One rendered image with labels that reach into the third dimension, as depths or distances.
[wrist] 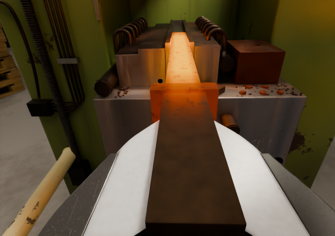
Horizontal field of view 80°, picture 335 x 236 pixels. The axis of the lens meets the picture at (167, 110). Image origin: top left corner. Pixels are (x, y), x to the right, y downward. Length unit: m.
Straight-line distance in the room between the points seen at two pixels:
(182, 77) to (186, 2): 0.70
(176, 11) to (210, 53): 0.49
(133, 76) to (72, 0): 0.25
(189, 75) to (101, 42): 0.41
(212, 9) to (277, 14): 0.35
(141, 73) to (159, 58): 0.05
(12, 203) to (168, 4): 1.44
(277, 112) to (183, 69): 0.26
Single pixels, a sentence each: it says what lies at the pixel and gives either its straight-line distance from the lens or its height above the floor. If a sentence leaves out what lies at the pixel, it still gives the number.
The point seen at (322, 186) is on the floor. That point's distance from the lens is 1.68.
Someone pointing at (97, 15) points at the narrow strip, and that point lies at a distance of 0.55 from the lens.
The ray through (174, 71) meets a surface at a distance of 0.19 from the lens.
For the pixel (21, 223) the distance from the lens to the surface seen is 0.62.
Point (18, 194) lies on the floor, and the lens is 1.70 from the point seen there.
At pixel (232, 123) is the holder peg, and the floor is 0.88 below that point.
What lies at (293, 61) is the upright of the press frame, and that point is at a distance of 0.62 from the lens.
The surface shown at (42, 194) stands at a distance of 0.65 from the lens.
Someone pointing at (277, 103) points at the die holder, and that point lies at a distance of 0.41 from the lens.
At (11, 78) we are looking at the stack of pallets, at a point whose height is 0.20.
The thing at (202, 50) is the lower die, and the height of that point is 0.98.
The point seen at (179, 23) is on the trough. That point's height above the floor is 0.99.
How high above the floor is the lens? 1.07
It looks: 29 degrees down
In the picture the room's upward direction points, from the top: 2 degrees counter-clockwise
